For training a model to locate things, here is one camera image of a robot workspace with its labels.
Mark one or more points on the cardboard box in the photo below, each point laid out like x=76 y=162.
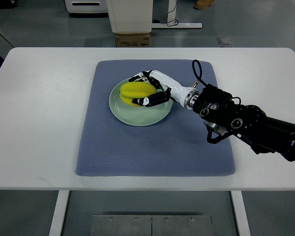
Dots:
x=132 y=40

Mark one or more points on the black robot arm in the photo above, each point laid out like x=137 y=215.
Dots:
x=223 y=118

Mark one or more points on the metal base plate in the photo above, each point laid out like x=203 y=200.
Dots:
x=151 y=225

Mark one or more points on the blue textured mat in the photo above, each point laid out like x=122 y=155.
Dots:
x=176 y=146

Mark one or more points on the white table leg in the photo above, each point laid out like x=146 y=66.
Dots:
x=240 y=214
x=59 y=213

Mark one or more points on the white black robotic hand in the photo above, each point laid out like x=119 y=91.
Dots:
x=169 y=89

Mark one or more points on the tan work boot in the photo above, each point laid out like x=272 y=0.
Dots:
x=203 y=4

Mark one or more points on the yellow starfruit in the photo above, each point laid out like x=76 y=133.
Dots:
x=135 y=90

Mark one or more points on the white appliance with slot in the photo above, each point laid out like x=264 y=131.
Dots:
x=86 y=6

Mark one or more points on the white left table leg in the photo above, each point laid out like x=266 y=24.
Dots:
x=59 y=213

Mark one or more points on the pale green plate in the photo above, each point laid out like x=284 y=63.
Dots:
x=136 y=116

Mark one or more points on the white right table leg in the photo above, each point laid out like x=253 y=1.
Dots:
x=240 y=214

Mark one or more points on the white desk foot bar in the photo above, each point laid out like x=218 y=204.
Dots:
x=177 y=26

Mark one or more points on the grey floor outlet plate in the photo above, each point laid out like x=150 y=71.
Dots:
x=223 y=41

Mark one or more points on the white cabinet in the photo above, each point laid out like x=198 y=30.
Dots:
x=130 y=16

